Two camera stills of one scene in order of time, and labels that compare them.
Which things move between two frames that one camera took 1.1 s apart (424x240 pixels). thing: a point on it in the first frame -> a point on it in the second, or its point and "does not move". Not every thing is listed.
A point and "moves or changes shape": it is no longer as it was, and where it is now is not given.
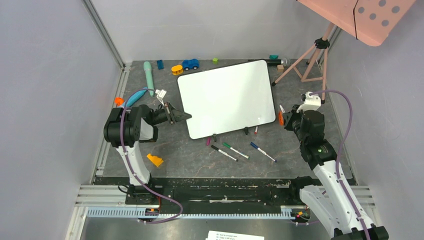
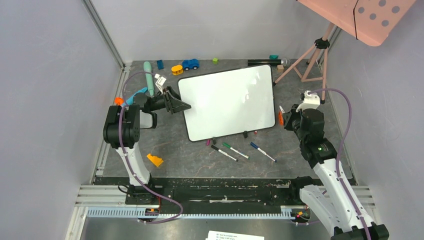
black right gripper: [288, 117] does not move
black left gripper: [174, 116] -> [174, 105]
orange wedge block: [156, 160] does not move
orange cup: [281, 118] does not move
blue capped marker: [255, 146] does not move
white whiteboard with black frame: [228, 98] moves or changes shape
